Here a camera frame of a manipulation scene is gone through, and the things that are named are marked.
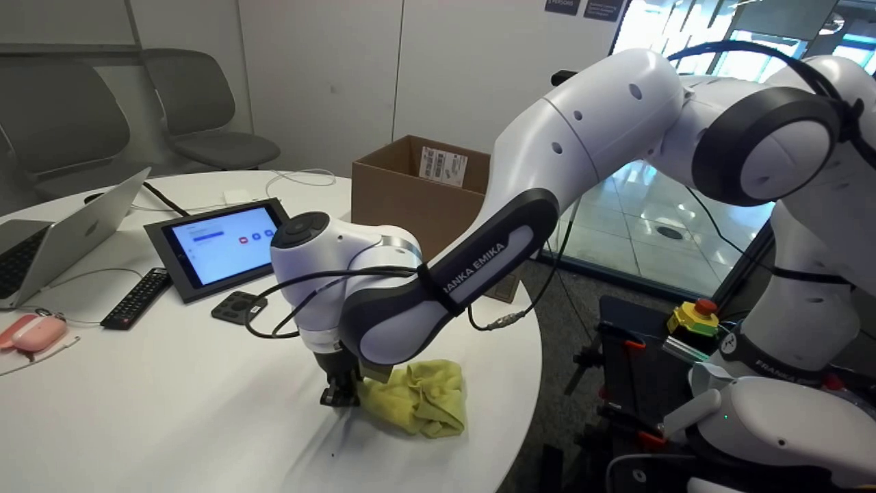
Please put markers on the pink soft case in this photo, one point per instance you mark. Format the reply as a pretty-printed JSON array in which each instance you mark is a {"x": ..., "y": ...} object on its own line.
[{"x": 36, "y": 331}]

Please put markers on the large grey lounge chair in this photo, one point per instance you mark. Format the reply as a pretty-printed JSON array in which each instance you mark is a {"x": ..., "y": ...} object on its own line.
[{"x": 65, "y": 117}]

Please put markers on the black tablet with lit screen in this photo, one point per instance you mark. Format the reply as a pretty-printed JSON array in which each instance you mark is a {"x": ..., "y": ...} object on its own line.
[{"x": 220, "y": 246}]

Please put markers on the small black square puck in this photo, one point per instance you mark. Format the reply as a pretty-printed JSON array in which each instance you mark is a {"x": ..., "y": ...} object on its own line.
[{"x": 236, "y": 308}]

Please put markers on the dark wall plaque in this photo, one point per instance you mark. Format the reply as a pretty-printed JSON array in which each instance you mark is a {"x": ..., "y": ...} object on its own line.
[
  {"x": 604, "y": 9},
  {"x": 562, "y": 5}
]

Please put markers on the yellow red emergency stop button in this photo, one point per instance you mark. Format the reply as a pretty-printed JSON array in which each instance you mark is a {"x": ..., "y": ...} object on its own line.
[{"x": 696, "y": 317}]

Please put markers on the lime green towel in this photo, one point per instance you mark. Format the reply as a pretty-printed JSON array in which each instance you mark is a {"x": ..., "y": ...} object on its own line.
[{"x": 426, "y": 398}]

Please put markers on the small grey lounge chair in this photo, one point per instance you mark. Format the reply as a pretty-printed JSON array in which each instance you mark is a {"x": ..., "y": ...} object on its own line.
[{"x": 196, "y": 98}]

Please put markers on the black camera on stand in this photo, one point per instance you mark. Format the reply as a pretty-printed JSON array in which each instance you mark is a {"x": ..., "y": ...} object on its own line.
[{"x": 562, "y": 76}]

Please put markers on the black remote control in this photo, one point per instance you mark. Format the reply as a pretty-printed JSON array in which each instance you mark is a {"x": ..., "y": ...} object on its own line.
[{"x": 135, "y": 298}]

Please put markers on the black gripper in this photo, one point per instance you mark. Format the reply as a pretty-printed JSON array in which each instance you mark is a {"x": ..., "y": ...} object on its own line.
[{"x": 342, "y": 365}]

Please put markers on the silver open laptop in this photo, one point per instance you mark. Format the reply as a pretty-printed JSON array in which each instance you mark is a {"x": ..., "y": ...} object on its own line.
[{"x": 84, "y": 228}]

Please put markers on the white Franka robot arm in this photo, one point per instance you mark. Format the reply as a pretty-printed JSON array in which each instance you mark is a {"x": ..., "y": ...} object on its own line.
[{"x": 584, "y": 137}]

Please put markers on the brown cardboard box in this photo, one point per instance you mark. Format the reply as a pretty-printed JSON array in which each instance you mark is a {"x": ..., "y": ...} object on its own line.
[{"x": 411, "y": 193}]

